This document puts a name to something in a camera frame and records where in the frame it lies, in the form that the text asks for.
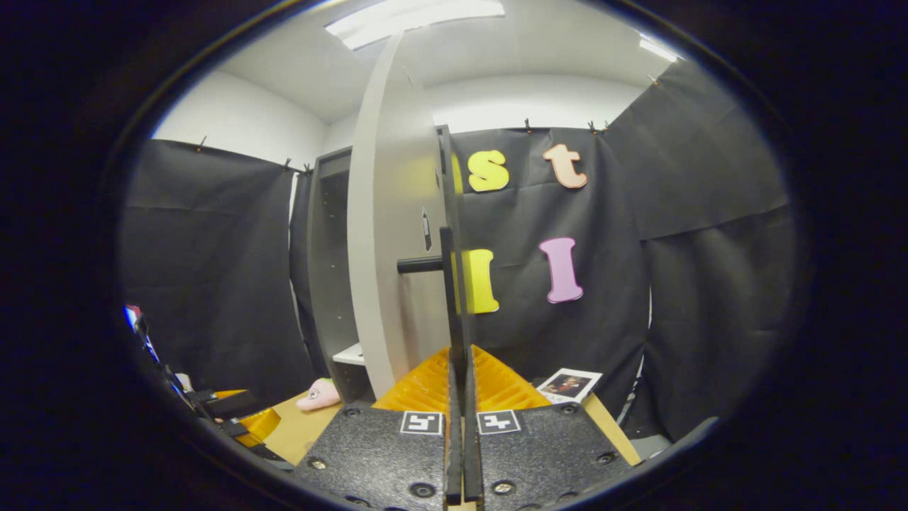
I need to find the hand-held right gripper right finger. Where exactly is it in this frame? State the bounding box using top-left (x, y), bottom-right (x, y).
top-left (463, 346), bottom-right (636, 508)

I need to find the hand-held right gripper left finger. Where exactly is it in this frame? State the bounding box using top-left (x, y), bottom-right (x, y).
top-left (294, 346), bottom-right (463, 508)

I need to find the black cabinet door handle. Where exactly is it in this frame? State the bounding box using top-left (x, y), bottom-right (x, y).
top-left (397, 226), bottom-right (470, 416)

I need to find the light grey cabinet door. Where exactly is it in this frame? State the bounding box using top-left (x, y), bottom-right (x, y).
top-left (346, 32), bottom-right (455, 400)

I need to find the dark grey cabinet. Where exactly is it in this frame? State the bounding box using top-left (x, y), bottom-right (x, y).
top-left (305, 124), bottom-right (465, 405)

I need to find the pink plush toy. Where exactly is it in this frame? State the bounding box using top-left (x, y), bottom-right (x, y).
top-left (296, 378), bottom-right (341, 412)

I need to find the computer monitor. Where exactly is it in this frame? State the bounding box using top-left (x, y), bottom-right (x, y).
top-left (125, 305), bottom-right (160, 363)

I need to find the black backdrop cloth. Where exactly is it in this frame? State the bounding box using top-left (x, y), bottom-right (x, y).
top-left (121, 60), bottom-right (799, 441)

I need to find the long ceiling light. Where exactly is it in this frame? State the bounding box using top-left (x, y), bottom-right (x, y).
top-left (325, 0), bottom-right (506, 50)

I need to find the small ceiling light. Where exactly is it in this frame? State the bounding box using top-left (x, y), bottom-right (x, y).
top-left (638, 34), bottom-right (680, 63)

